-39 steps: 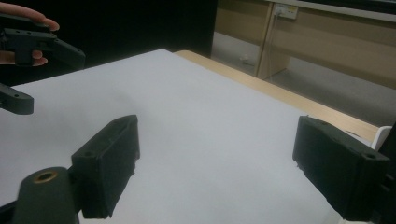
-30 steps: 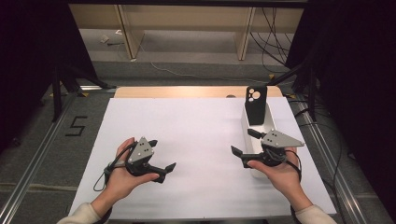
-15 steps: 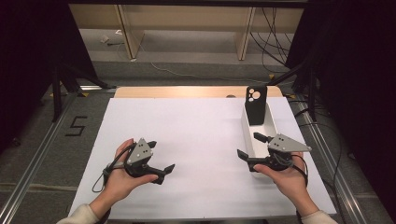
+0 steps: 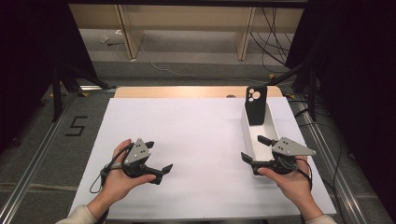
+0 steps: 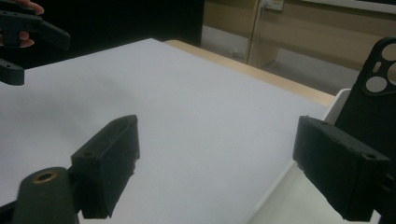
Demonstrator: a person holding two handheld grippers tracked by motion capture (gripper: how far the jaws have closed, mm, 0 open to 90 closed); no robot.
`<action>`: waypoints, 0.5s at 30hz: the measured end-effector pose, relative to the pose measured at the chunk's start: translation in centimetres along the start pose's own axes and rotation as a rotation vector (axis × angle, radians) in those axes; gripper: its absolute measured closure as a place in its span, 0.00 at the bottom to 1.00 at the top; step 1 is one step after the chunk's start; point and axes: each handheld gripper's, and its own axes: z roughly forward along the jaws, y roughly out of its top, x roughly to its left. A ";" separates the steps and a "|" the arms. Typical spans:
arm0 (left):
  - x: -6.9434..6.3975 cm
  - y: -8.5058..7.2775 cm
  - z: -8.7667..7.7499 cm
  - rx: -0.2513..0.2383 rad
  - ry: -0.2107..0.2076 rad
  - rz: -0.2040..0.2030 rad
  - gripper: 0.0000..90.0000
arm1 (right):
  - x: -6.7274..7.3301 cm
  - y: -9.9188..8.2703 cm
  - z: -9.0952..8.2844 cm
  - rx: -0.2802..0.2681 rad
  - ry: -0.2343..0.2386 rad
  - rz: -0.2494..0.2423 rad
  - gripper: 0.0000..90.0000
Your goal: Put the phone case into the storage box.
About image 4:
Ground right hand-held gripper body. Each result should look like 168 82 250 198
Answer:
267 136 318 175

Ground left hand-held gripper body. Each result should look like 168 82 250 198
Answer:
121 138 164 180

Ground white plastic bin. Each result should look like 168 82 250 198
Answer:
241 100 288 179

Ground person's left hand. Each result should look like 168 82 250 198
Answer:
95 138 157 207

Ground person's right hand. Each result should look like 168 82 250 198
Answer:
257 155 324 220

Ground white board sheet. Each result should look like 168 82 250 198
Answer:
69 96 338 221

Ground black metal stand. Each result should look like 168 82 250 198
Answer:
50 66 118 123
265 60 318 122

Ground dark curtain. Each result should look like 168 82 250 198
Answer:
286 0 396 216
0 0 97 153

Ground beige wooden shelf unit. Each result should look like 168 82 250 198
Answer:
68 3 304 62

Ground right hand-held gripper cable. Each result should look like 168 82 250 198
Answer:
295 158 314 192

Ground hand-held gripper cable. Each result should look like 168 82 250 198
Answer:
295 158 314 192
89 143 134 194

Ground aluminium floor rail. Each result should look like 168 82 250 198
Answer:
292 94 370 224
0 85 108 224

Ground left hand-held gripper cable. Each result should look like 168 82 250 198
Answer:
89 143 134 194

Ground black floor cable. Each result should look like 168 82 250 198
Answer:
293 105 349 224

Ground thin white floor cable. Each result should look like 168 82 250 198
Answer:
136 41 270 85

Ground bundle of black cables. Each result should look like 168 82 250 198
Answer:
250 7 295 74

